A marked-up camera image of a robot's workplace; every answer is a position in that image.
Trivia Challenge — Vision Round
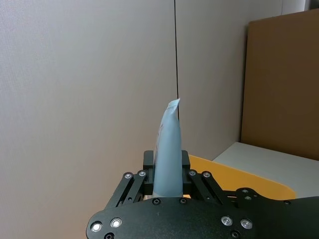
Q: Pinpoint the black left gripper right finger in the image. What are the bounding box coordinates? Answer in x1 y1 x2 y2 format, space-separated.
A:
180 150 226 206

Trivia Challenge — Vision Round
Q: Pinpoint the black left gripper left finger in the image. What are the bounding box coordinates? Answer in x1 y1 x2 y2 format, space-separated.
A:
105 150 156 209

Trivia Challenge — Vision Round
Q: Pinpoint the light blue paper pouch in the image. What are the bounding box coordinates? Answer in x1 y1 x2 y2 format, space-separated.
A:
152 98 184 199

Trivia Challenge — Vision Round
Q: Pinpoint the yellow plastic board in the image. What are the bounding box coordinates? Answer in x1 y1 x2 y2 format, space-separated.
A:
188 154 297 200

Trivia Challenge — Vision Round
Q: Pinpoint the brown cardboard board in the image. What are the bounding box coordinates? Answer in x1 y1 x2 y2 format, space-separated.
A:
240 8 319 161

